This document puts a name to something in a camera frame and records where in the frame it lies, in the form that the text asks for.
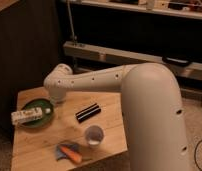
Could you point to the orange pepper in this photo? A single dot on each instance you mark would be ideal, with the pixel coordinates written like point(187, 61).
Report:
point(74, 156)

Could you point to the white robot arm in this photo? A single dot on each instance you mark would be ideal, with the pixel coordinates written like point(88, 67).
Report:
point(151, 106)

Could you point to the white ceramic cup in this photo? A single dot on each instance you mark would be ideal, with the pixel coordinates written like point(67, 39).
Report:
point(94, 135)

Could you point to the black rectangular bar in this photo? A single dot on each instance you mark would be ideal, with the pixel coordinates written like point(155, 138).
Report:
point(87, 112)

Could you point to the wooden side table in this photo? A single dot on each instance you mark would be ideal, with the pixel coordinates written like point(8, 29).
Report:
point(33, 148)

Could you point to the blue cloth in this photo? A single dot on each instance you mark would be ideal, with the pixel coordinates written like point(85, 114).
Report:
point(60, 155)

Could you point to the black handle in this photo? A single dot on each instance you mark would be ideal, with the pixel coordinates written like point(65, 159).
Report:
point(176, 62)

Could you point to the grey metal rail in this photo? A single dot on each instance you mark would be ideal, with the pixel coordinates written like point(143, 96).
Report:
point(121, 57)

